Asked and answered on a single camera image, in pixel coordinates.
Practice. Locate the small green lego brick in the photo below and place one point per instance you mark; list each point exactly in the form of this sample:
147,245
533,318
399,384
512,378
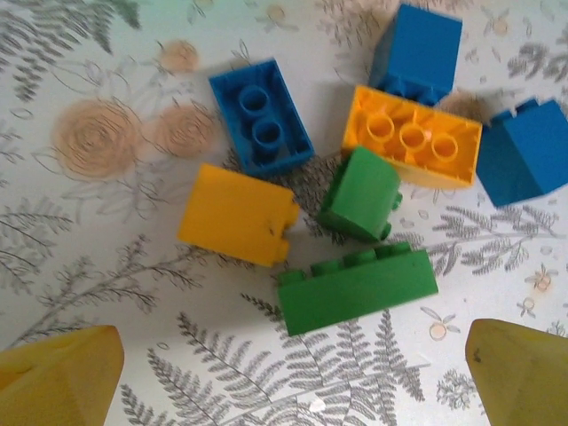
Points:
359,195

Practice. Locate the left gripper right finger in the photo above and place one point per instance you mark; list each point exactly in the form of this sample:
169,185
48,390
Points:
523,381

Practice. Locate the long green lego brick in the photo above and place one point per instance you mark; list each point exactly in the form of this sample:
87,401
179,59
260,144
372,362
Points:
355,297

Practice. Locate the long yellow-orange lego brick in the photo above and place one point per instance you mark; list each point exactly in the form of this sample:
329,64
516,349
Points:
412,137

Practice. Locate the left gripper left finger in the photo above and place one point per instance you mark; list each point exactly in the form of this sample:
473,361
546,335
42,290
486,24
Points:
57,381

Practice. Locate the blue lego brick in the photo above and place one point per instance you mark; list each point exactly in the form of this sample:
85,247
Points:
519,155
421,49
266,133

